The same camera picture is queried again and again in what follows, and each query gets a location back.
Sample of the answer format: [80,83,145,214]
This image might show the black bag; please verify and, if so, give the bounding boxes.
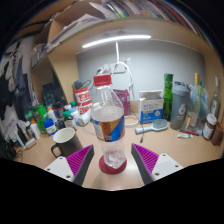
[41,82,64,108]

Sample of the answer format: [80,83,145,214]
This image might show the red and white canister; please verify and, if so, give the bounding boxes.
[74,87,93,116]

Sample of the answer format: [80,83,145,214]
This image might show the hanging dark clothes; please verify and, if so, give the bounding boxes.
[0,43,34,141]

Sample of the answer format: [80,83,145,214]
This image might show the brown jar with white lid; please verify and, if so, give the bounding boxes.
[202,113,218,140]

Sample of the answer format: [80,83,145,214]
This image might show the brown bottle with green cap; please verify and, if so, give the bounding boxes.
[62,110,77,129]

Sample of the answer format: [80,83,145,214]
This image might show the white bottle with blue cap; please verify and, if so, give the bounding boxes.
[43,118,58,137]

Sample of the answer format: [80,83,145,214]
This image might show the light blue hairbrush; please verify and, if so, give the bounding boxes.
[134,118,170,135]

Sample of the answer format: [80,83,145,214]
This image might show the brown mug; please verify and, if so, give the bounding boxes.
[210,120,224,147]

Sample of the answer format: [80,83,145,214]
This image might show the white wall power strip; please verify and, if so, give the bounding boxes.
[96,61,128,75]

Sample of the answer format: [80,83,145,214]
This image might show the tall green bottle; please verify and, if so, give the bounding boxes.
[162,73,175,122]

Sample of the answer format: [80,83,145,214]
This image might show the grey shaker bottle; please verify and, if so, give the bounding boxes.
[169,81,191,130]

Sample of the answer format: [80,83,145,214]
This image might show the black mug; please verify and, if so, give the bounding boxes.
[50,127,84,159]

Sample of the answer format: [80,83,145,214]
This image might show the clear red-capped water bottle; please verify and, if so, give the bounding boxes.
[90,74,127,170]

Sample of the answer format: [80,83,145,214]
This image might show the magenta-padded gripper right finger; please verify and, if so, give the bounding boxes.
[130,143,184,186]

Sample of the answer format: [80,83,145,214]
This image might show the white and blue carton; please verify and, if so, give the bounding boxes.
[137,89,165,125]

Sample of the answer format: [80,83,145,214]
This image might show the magenta pouch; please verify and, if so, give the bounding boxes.
[113,88,131,116]

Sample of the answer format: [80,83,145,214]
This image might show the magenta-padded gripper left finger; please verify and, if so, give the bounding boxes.
[44,144,95,187]

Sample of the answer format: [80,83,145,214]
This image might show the wooden shelf unit with books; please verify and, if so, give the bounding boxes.
[29,0,221,114]

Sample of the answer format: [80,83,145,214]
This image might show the white light bar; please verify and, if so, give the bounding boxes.
[81,34,152,49]

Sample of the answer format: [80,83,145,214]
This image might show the green package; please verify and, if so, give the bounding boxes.
[32,104,49,134]

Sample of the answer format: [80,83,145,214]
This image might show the flat round red coaster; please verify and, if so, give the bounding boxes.
[98,154,128,175]

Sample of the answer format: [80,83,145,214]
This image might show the small white and green tube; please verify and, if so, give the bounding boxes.
[176,132,194,139]

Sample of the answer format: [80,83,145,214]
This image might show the tall clear glass bottle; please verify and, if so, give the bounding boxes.
[209,76,221,119]

